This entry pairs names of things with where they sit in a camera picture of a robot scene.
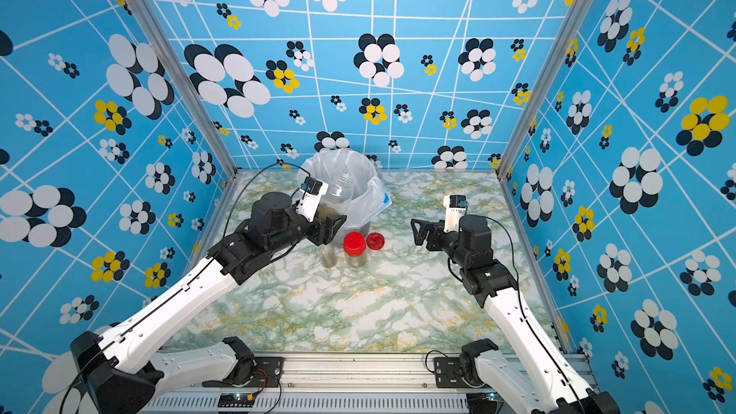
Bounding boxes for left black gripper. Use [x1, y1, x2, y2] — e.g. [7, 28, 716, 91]
[270, 199, 349, 256]

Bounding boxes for small red jar lid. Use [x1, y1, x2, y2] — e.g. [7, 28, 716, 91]
[366, 232, 385, 251]

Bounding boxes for clear jar of mung beans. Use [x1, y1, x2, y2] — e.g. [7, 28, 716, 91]
[314, 161, 373, 215]

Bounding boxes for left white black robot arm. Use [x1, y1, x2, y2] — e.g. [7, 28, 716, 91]
[70, 192, 347, 413]

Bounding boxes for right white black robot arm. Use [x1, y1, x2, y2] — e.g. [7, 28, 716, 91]
[410, 215, 620, 413]

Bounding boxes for clear jar large red lid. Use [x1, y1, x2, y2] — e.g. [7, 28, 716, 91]
[343, 232, 367, 268]

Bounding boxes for tall clear jar white lid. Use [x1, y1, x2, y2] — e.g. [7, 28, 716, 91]
[319, 245, 338, 268]

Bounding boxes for right green circuit board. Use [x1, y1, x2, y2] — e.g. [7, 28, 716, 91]
[467, 393, 504, 414]

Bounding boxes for green circuit board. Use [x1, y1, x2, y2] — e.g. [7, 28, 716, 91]
[218, 392, 257, 409]
[467, 393, 504, 414]

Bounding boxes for left green circuit board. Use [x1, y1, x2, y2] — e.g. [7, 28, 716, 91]
[218, 392, 257, 409]

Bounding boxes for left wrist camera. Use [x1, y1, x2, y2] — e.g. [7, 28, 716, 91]
[296, 176, 329, 222]

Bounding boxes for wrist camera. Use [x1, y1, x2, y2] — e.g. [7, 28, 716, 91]
[443, 195, 468, 233]
[296, 176, 329, 222]

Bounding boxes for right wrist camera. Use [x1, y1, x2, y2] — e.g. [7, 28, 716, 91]
[443, 195, 468, 233]

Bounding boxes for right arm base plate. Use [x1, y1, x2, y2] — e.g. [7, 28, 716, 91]
[432, 356, 488, 389]

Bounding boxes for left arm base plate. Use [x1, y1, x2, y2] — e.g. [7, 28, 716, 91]
[201, 356, 286, 389]

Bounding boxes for aluminium front frame rail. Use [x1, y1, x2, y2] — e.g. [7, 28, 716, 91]
[137, 352, 605, 414]

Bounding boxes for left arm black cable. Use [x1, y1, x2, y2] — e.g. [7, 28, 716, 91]
[56, 162, 312, 414]

